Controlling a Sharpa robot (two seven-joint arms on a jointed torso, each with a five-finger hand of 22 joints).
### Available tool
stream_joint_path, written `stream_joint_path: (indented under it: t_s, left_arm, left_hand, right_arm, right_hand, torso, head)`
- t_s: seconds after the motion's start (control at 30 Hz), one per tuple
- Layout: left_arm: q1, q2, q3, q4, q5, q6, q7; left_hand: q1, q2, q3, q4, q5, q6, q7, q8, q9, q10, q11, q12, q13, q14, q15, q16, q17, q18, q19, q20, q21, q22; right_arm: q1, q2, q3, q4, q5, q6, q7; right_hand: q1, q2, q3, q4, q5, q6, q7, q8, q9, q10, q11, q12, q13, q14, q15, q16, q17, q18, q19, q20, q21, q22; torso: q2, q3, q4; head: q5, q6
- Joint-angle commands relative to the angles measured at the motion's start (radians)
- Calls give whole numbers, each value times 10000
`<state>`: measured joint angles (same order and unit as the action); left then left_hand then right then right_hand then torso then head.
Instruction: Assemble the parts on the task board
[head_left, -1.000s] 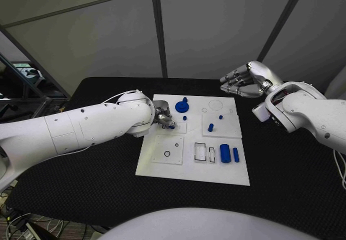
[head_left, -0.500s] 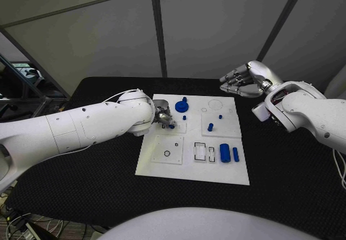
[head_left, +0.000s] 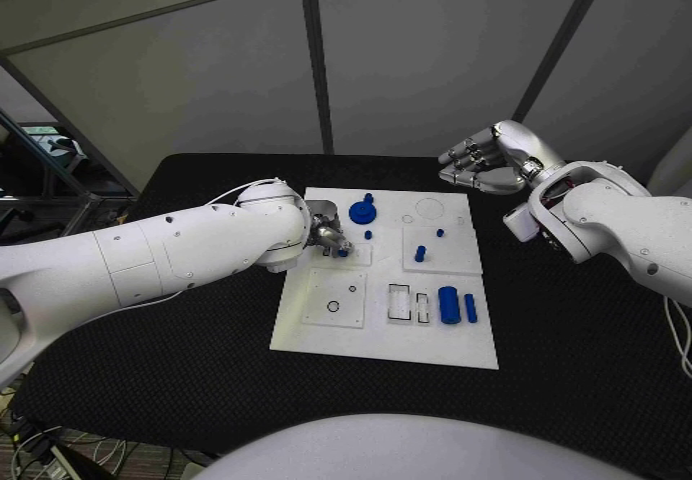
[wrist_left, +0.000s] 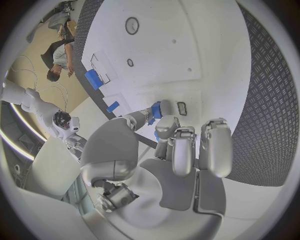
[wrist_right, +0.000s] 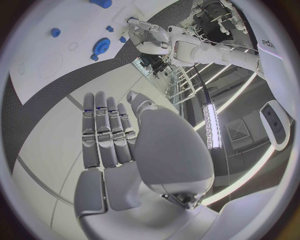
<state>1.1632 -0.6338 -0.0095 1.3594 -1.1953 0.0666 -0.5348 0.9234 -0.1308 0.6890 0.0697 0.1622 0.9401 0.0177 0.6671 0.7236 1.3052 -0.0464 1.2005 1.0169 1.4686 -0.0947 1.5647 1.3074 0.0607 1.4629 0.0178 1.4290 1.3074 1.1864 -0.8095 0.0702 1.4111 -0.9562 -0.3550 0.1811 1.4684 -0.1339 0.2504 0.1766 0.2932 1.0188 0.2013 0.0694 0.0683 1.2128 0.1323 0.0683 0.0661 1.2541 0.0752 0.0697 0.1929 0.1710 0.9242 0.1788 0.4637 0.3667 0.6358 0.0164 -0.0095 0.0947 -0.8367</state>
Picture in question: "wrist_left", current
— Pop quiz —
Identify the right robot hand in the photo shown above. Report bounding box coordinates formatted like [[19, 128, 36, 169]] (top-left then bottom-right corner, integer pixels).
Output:
[[62, 133, 89, 164]]

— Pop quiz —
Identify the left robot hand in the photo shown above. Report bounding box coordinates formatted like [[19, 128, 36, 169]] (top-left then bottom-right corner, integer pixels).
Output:
[[79, 99, 235, 240]]

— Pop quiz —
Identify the blue plug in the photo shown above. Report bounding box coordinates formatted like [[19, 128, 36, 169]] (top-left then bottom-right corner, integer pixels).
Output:
[[146, 101, 165, 142]]

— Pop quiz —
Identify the white task board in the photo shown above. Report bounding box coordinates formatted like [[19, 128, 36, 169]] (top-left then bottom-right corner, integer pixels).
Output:
[[80, 0, 253, 151]]

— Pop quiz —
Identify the small blue block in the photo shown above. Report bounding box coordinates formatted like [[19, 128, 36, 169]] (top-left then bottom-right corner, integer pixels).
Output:
[[105, 100, 120, 114]]

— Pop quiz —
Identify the large blue block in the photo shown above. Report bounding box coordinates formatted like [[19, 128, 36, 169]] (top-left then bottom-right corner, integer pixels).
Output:
[[84, 68, 105, 91]]

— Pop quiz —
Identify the person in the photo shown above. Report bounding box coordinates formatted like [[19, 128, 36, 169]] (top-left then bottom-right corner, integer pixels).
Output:
[[40, 39, 77, 83]]

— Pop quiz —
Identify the white cable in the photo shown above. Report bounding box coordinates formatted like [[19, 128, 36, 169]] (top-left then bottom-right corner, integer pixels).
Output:
[[36, 81, 70, 112], [11, 54, 40, 91]]

